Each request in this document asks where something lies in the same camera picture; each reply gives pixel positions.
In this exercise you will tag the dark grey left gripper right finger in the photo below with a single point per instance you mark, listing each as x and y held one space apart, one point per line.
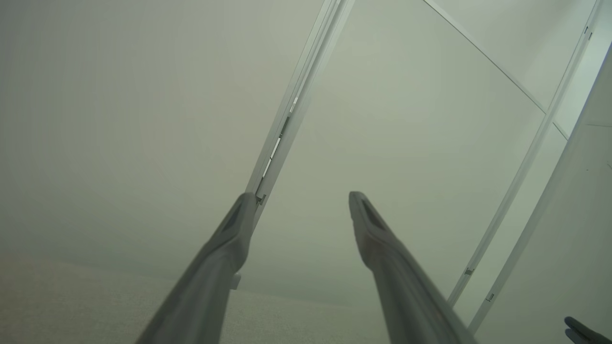
406 296

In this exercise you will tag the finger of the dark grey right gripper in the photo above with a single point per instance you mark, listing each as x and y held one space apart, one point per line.
590 334

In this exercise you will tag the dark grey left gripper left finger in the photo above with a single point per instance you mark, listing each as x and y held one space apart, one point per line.
210 277

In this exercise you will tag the grey partition post with feet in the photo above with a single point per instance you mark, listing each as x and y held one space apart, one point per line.
306 81

